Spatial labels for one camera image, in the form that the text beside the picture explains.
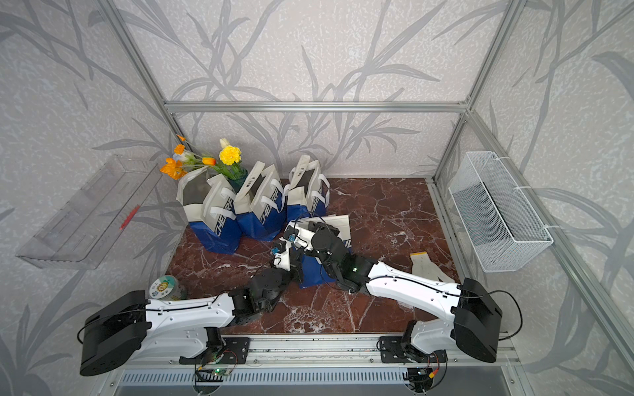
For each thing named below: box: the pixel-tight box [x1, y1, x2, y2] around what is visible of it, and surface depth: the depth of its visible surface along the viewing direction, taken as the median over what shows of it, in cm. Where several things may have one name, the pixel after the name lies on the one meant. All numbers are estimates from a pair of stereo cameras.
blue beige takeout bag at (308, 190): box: [286, 155, 331, 222], surface depth 88 cm
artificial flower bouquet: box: [160, 134, 242, 181], surface depth 88 cm
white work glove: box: [409, 251, 455, 283], surface depth 94 cm
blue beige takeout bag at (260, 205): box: [233, 160, 287, 241], surface depth 88 cm
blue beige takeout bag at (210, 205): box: [175, 165, 241, 255], surface depth 85 cm
